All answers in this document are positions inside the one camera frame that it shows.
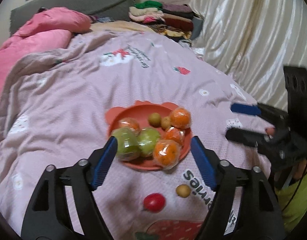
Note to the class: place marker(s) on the person's right hand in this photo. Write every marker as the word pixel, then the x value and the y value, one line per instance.
pixel 301 167

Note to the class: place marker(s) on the orange bear-ear plate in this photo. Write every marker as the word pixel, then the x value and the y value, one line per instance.
pixel 140 111

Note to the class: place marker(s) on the pink blanket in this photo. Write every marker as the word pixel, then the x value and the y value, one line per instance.
pixel 50 29

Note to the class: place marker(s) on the cream satin curtain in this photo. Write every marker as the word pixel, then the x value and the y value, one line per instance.
pixel 252 40

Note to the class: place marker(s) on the green fruit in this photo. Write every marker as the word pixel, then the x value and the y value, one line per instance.
pixel 147 139
pixel 128 148

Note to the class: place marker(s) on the red tomato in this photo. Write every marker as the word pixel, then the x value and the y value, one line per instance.
pixel 154 202

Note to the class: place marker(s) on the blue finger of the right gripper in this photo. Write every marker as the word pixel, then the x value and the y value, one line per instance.
pixel 253 109
pixel 252 139

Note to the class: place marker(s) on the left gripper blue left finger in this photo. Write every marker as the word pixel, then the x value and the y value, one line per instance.
pixel 47 214

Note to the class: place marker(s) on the lilac strawberry print quilt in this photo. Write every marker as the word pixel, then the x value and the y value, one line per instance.
pixel 52 111

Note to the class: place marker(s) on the stack of folded clothes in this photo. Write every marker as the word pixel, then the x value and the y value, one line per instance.
pixel 175 21

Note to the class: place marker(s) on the beige bed sheet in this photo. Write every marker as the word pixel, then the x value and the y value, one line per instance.
pixel 120 26

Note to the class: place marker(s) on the grey quilted headboard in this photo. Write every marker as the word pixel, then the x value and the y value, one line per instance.
pixel 115 9

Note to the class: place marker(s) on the green sleeve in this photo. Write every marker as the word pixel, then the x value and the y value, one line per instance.
pixel 297 207

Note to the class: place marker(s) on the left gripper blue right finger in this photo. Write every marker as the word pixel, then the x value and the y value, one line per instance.
pixel 259 215

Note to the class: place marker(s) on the orange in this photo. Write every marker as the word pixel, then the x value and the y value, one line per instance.
pixel 176 135
pixel 166 153
pixel 131 123
pixel 180 118

